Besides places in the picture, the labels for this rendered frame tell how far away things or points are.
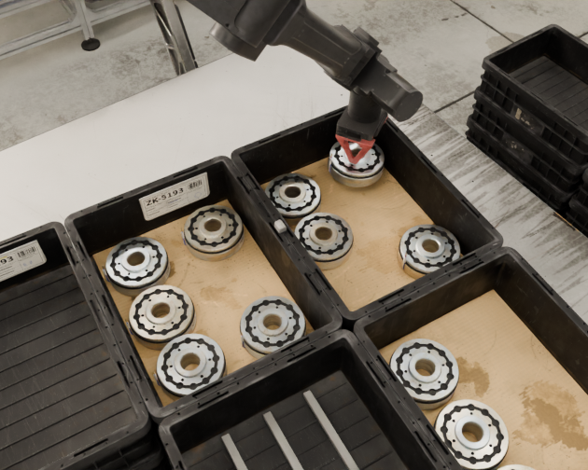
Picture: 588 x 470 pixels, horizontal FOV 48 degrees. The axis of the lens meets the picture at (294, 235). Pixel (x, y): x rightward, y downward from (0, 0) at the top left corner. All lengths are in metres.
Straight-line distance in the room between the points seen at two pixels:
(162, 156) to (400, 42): 1.71
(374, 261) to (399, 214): 0.12
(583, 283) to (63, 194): 1.07
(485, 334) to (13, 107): 2.21
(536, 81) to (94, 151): 1.28
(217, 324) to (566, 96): 1.35
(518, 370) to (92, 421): 0.64
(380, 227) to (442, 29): 2.01
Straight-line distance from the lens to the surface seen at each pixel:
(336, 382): 1.04
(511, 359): 1.11
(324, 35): 0.85
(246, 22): 0.69
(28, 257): 1.17
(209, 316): 1.10
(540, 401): 1.09
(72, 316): 1.16
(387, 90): 1.05
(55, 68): 3.03
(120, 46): 3.08
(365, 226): 1.21
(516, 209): 1.47
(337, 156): 1.24
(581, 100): 2.12
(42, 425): 1.08
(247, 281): 1.13
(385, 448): 1.01
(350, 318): 0.98
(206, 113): 1.62
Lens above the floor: 1.77
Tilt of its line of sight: 52 degrees down
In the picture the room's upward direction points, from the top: straight up
